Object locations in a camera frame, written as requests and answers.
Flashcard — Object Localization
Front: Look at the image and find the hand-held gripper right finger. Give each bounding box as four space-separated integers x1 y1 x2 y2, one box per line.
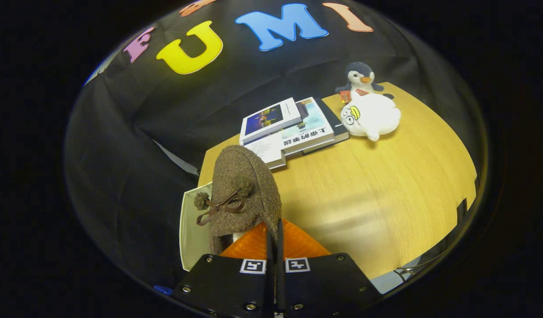
276 219 382 316

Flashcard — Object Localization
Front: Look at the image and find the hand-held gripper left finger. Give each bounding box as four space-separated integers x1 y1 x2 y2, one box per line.
172 221 274 318

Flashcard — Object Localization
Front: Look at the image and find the green fabric storage box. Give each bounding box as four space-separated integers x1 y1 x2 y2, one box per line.
179 182 214 272

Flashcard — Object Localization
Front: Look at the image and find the brown fuzzy shoe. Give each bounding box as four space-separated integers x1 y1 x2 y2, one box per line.
194 145 282 256

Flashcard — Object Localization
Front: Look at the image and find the plain white book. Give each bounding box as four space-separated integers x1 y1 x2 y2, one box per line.
243 137 287 170

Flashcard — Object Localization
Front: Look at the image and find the black cover book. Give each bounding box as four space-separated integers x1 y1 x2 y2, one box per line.
302 98 350 155

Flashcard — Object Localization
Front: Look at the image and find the pale blue cover book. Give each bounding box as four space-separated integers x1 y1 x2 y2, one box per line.
280 96 336 155

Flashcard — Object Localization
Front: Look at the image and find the white book night photo cover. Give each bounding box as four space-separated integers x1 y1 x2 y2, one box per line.
239 97 303 145

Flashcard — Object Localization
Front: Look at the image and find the white seal plush toy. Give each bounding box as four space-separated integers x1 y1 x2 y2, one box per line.
340 91 402 142

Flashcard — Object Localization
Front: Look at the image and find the black backdrop cloth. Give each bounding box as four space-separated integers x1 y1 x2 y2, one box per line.
64 0 484 288

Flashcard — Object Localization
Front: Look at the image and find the penguin plush toy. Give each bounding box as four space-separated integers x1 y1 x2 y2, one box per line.
334 62 385 103

